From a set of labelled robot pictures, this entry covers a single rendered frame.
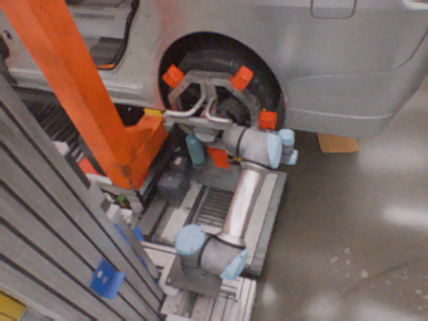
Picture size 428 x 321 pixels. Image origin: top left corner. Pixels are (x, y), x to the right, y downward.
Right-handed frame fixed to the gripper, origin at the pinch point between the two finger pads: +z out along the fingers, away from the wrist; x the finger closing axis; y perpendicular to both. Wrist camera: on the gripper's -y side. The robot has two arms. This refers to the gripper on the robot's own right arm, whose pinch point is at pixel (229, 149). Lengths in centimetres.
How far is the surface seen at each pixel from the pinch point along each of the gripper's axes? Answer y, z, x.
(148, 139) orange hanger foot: -15, 61, -10
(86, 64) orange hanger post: 51, 60, 10
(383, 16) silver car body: 58, -59, -30
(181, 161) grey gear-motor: -40, 45, -16
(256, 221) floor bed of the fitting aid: -75, -12, -3
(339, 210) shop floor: -83, -66, -33
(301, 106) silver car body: 9.8, -31.9, -30.2
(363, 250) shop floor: -83, -83, -6
